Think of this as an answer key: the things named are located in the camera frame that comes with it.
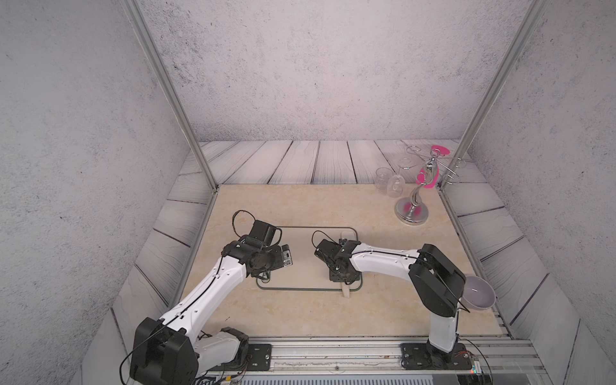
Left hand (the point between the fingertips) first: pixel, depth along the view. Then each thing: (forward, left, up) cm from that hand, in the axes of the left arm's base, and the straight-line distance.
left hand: (284, 261), depth 82 cm
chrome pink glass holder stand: (+29, -54, -11) cm, 63 cm away
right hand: (-1, -20, -11) cm, 22 cm away
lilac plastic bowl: (-8, -67, -10) cm, 68 cm away
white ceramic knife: (-5, -21, -10) cm, 24 cm away
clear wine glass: (+31, -45, +3) cm, 55 cm away
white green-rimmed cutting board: (+1, -8, -11) cm, 14 cm away
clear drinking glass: (+49, -44, -6) cm, 66 cm away
